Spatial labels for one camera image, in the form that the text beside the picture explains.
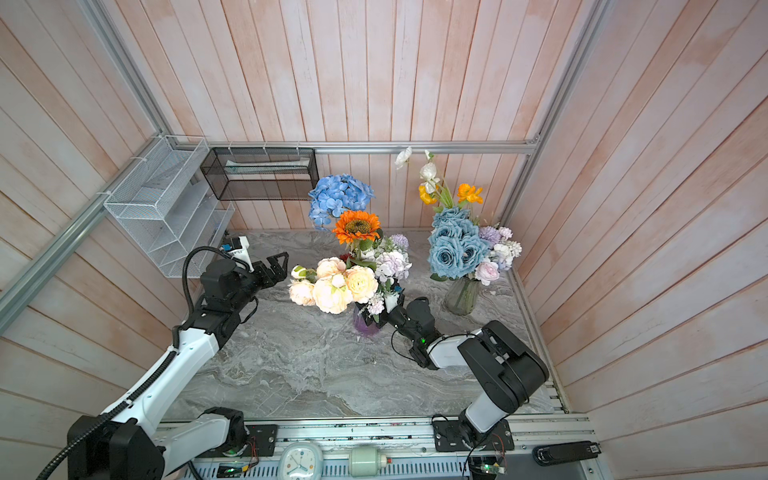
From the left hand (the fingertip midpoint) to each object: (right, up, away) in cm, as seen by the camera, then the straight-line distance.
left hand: (277, 262), depth 79 cm
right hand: (+24, -9, +5) cm, 26 cm away
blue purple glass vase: (+22, -21, +14) cm, 33 cm away
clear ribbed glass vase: (+53, -10, +12) cm, 55 cm away
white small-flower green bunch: (+30, +1, -9) cm, 32 cm away
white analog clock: (+9, -47, -11) cm, 49 cm away
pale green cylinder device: (+25, -44, -15) cm, 52 cm away
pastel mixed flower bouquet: (+59, +2, -5) cm, 59 cm away
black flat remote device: (+67, -44, -12) cm, 81 cm away
